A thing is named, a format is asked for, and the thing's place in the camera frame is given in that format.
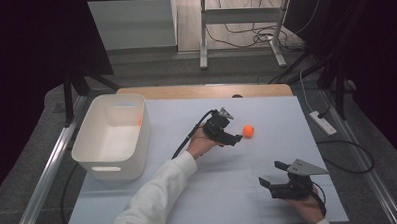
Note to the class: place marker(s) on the white power strip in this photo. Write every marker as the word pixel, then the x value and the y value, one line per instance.
pixel 323 122

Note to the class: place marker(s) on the black tripod stand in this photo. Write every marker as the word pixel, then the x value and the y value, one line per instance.
pixel 67 96

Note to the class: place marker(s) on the grey metal desk frame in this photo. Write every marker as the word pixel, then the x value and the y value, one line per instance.
pixel 203 35

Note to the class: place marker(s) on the orange ball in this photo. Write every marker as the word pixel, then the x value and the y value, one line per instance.
pixel 140 120
pixel 248 131

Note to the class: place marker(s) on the white table board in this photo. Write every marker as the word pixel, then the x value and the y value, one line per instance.
pixel 270 116

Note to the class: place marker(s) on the person's right hand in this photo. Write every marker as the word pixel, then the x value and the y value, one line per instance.
pixel 306 208

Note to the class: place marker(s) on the black table grommet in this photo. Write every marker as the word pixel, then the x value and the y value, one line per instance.
pixel 237 96

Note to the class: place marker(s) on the white cabinet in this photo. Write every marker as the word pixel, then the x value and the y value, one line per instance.
pixel 133 24

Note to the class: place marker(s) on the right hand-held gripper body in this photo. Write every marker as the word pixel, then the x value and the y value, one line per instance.
pixel 294 188

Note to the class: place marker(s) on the black metal stand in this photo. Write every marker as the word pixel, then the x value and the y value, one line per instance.
pixel 339 87

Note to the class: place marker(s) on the white plastic bin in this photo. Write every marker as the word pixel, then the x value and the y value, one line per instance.
pixel 112 141

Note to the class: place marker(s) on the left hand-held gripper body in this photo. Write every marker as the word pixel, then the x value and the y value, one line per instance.
pixel 218 129

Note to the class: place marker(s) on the wooden table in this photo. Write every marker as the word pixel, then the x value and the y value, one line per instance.
pixel 202 92

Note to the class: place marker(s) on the person's left hand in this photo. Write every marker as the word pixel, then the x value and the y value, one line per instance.
pixel 199 143

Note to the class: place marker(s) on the aluminium floor rail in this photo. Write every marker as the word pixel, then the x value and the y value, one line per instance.
pixel 45 180
pixel 372 176

